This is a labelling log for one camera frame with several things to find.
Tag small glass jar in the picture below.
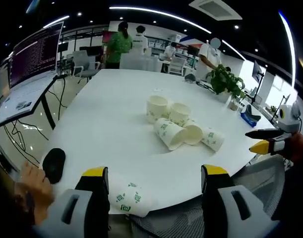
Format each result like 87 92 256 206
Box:
227 95 242 113

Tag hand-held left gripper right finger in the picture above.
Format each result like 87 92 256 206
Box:
200 164 273 238

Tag blue and black tool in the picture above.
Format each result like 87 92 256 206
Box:
240 104 262 128

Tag person's right hand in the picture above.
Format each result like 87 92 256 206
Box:
282 132 303 163

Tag green potted plant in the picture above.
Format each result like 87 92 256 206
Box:
205 63 246 104

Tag white side desk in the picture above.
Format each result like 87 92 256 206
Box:
0 73 65 130

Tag ceiling air vent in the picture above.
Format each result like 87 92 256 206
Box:
188 0 243 22

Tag black table cable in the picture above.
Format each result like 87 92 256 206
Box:
195 80 218 94

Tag white slatted chair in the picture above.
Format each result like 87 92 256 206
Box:
169 57 187 76

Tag ceiling light strip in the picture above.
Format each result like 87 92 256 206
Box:
43 15 70 29
109 6 213 35
278 10 297 88

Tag white partition panel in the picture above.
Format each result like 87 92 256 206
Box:
119 53 165 73

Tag white table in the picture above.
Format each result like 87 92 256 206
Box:
41 68 278 215

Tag grey background office chair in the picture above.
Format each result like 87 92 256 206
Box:
71 50 102 84

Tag black computer mouse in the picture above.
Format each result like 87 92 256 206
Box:
42 148 66 184

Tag small monitor on stand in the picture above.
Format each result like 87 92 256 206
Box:
251 59 266 105

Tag black floor cables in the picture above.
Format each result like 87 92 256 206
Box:
3 76 67 166

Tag green-print white paper cup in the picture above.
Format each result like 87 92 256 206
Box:
153 117 188 151
169 102 192 127
182 119 204 146
108 181 150 218
200 126 226 153
146 95 170 124

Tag large computer monitor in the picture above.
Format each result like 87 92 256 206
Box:
8 21 64 89

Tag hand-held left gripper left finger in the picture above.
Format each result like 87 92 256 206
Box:
39 166 110 238

